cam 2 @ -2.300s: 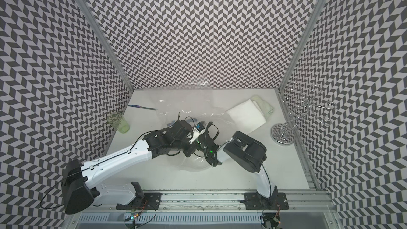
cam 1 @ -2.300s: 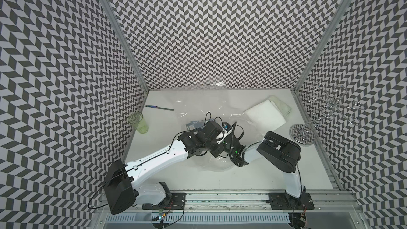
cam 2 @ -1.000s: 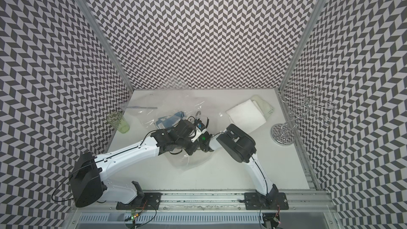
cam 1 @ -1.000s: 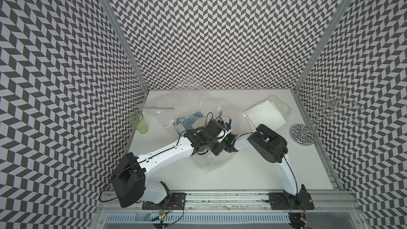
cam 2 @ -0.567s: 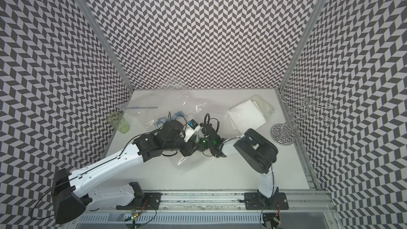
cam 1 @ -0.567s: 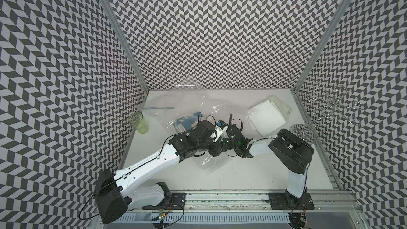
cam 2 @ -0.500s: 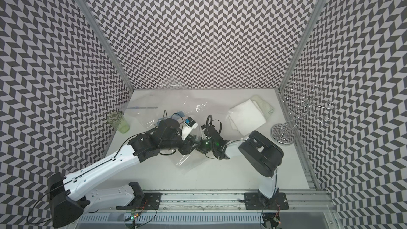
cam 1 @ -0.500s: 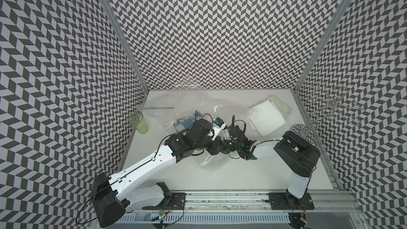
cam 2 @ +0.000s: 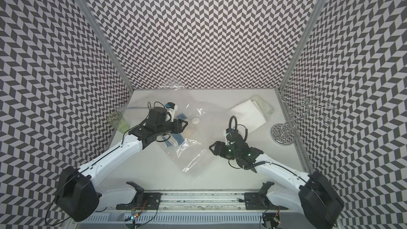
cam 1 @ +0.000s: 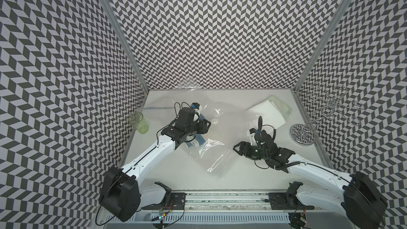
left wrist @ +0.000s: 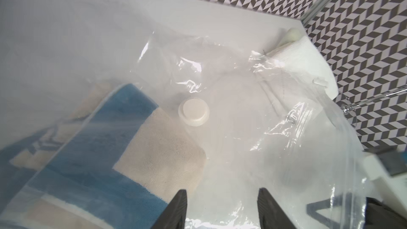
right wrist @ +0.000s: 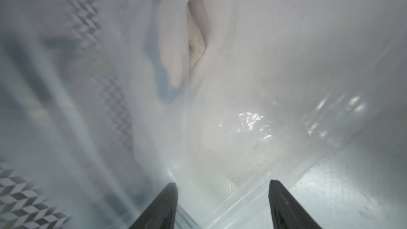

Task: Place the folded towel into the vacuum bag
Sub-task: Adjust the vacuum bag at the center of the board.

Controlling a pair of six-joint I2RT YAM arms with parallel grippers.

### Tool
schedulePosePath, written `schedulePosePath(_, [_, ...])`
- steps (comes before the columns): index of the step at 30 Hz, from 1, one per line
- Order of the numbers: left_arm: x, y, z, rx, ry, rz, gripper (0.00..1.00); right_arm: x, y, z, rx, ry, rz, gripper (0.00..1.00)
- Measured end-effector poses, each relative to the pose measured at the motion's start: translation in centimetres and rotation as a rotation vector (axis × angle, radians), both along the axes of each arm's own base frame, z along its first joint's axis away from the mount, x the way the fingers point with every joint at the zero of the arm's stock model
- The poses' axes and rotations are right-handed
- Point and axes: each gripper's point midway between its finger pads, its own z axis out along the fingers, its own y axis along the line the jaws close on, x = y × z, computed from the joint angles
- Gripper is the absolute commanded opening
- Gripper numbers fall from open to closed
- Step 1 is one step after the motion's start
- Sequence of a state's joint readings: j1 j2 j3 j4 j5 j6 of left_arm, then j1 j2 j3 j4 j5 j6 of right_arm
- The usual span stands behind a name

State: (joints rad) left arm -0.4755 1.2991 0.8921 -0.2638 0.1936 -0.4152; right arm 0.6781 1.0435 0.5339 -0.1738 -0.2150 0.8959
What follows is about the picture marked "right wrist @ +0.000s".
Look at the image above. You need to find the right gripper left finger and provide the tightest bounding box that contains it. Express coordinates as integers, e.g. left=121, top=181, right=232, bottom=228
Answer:
left=129, top=182, right=178, bottom=229

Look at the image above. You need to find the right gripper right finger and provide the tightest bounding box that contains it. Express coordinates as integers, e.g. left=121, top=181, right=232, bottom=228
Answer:
left=268, top=180, right=322, bottom=229

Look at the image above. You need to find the clear plastic vacuum bag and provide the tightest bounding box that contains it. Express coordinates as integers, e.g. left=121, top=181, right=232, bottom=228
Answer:
left=1, top=0, right=407, bottom=229

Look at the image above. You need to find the blue and cream towel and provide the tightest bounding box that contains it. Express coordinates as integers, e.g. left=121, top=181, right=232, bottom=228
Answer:
left=143, top=0, right=206, bottom=105

